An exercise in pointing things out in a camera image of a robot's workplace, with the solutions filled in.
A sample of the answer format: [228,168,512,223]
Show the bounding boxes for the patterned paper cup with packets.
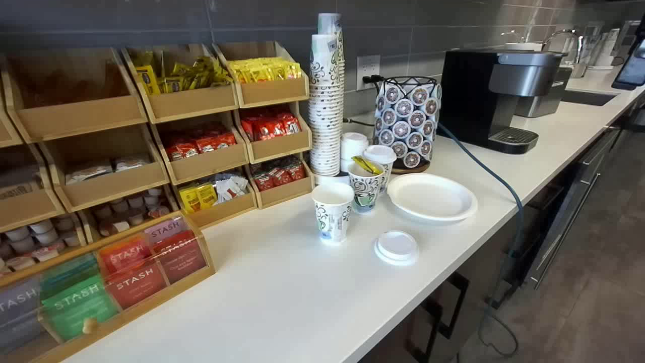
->
[345,159,389,216]

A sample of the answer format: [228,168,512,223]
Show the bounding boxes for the grey drawer cabinet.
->
[521,122,628,293]

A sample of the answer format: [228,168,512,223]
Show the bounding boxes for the yellow sweetener packet pile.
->
[228,54,305,87]

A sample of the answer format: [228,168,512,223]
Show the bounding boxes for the empty patterned paper cup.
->
[309,181,357,245]

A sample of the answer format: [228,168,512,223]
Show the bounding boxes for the grey Stash tea packets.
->
[0,275,51,354]

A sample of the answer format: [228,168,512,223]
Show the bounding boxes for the paper cup with white lid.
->
[362,143,399,186]

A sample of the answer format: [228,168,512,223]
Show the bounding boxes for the yellow tea packet pile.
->
[129,54,234,97]

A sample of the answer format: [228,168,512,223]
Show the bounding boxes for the white lids on table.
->
[370,227,421,267]

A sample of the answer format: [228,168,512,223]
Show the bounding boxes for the white foam cup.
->
[339,130,370,175]

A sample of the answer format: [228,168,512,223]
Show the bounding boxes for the wooden two-column bin rack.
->
[118,40,317,230]

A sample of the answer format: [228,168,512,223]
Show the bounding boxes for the metal faucet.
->
[546,23,597,71]

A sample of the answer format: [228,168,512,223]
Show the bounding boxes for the wooden tea bag display box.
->
[0,212,218,363]

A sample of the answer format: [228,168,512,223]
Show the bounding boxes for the red tea packet pile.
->
[162,129,240,162]

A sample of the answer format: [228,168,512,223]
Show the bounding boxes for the K-cup carousel rack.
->
[370,73,443,175]

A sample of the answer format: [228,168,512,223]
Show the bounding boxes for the tall patterned paper cup stack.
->
[307,9,347,179]

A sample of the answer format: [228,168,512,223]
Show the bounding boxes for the dark red packet pile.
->
[249,155,309,193]

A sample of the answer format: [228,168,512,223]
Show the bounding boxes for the green Stash tea packets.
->
[37,255,122,343]

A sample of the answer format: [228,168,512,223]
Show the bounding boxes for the white paper plate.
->
[384,171,479,226]

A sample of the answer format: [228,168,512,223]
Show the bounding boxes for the black coffee machine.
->
[438,47,574,155]

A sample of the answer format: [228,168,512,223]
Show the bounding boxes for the yellow and white packet pile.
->
[176,171,252,216]

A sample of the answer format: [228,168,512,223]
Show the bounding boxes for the creamer cup pile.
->
[88,188,173,240]
[0,214,85,273]

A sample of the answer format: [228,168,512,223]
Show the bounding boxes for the red sugar packet pile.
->
[240,109,302,143]

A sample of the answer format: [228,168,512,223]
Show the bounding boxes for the blue cable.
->
[436,122,528,290]

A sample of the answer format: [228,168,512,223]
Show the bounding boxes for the red Stash tea packets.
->
[97,231,207,310]

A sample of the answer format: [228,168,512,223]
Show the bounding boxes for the counter sink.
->
[557,87,616,109]

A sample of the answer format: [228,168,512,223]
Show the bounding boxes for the white wall outlet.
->
[354,53,382,92]

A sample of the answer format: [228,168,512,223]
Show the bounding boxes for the large wooden bin rack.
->
[0,47,179,273]

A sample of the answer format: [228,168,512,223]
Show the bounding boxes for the dark tablet screen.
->
[609,17,645,92]

